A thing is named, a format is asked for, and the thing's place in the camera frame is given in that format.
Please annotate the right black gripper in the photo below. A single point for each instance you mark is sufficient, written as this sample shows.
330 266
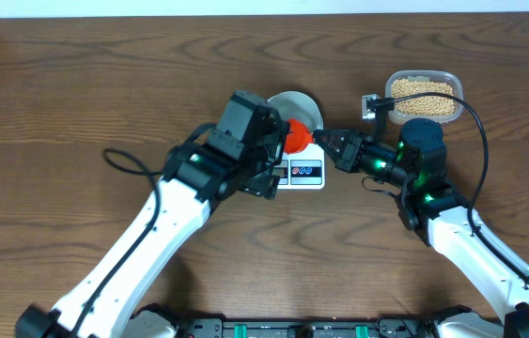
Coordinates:
353 144

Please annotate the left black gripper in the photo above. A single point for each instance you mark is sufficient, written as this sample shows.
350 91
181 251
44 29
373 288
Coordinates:
272 132

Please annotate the red measuring scoop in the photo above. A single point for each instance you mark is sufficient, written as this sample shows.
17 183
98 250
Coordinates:
299 137

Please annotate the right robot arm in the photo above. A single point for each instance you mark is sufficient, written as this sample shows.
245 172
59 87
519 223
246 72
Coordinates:
444 219

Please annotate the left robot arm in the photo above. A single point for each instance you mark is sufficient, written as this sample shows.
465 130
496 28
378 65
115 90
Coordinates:
194 180

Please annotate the white kitchen scale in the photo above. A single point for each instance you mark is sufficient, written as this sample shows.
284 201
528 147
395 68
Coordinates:
302 171

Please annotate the grey bowl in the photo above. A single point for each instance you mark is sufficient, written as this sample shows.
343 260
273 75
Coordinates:
297 105

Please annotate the clear plastic container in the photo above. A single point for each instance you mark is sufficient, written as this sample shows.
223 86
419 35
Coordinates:
438 108

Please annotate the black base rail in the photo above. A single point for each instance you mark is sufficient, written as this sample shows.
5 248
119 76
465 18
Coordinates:
390 327

